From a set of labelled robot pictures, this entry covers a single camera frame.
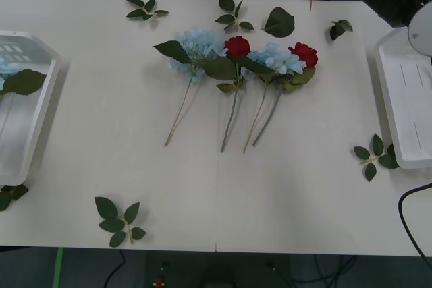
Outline red artificial rose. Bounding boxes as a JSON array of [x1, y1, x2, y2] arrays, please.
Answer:
[[252, 42, 319, 148], [202, 35, 252, 154]]

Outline large single green leaf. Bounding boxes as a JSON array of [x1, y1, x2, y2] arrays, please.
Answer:
[[259, 6, 296, 39]]

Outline small curled green leaf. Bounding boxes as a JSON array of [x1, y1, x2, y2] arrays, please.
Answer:
[[329, 19, 354, 42]]

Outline loose green leaf twig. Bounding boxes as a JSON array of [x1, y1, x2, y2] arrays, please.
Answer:
[[352, 132, 401, 183], [214, 0, 255, 32], [125, 0, 170, 22], [94, 196, 148, 248], [0, 183, 30, 212]]

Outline shallow white box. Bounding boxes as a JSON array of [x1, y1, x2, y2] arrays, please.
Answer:
[[375, 26, 432, 171], [0, 30, 62, 187]]

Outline green floor tape strip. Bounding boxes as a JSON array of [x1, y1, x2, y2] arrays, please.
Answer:
[[51, 246, 65, 288]]

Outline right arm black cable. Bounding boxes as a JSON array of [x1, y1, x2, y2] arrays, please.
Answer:
[[398, 183, 432, 260]]

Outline black floor cable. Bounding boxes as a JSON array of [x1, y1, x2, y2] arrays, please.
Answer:
[[102, 250, 126, 288]]

